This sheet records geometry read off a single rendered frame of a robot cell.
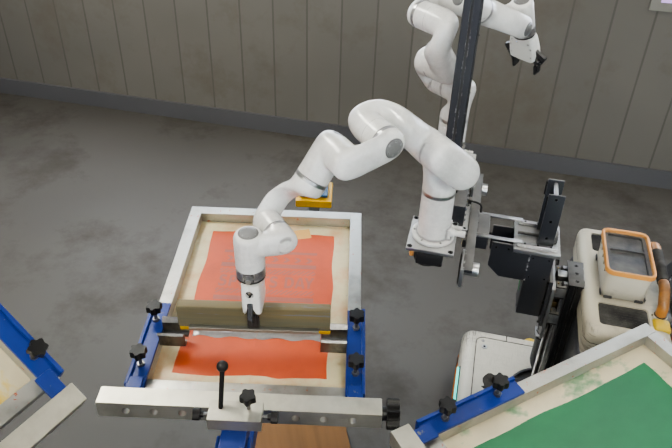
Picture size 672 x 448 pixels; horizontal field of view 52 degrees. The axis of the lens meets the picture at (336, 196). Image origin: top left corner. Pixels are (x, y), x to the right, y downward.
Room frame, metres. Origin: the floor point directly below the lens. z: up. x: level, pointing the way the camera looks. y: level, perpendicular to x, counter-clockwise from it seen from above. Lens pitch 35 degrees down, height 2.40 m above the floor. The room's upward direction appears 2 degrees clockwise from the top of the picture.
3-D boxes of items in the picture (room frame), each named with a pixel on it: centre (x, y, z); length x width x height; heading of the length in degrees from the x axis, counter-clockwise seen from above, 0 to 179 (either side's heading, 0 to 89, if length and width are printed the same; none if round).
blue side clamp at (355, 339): (1.27, -0.07, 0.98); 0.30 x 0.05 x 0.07; 179
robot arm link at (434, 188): (1.60, -0.30, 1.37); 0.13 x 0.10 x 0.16; 31
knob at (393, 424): (1.06, -0.14, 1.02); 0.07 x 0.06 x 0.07; 179
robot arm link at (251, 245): (1.32, 0.17, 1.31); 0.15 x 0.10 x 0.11; 121
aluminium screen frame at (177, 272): (1.52, 0.21, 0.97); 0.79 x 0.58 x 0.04; 179
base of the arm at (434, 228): (1.61, -0.30, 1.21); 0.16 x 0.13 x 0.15; 78
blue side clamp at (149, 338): (1.28, 0.49, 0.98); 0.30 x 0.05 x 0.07; 179
